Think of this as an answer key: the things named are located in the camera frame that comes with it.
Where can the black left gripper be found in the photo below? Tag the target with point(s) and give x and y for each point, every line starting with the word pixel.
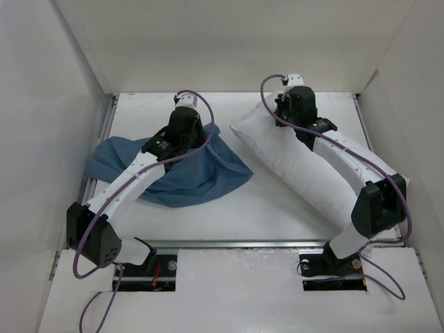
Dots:
pixel 200 126

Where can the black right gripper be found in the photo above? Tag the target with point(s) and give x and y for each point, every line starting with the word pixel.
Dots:
pixel 281 100

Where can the blue pillowcase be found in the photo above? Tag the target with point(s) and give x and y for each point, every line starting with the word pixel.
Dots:
pixel 210 174

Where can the white pillow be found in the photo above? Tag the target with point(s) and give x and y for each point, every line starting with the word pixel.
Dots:
pixel 306 172

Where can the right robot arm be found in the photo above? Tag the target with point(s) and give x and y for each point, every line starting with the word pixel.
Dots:
pixel 381 192

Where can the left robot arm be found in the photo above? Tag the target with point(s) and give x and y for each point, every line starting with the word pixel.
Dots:
pixel 91 227

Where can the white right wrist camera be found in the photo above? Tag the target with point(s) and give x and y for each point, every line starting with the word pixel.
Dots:
pixel 292 80

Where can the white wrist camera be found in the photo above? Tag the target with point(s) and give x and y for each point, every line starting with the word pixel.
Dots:
pixel 292 80
pixel 186 100

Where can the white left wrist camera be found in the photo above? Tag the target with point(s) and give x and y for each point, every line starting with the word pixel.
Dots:
pixel 186 100

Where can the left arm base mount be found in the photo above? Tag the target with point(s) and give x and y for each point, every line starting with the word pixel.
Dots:
pixel 160 276

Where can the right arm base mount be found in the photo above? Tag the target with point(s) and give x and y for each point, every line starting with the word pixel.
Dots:
pixel 322 273

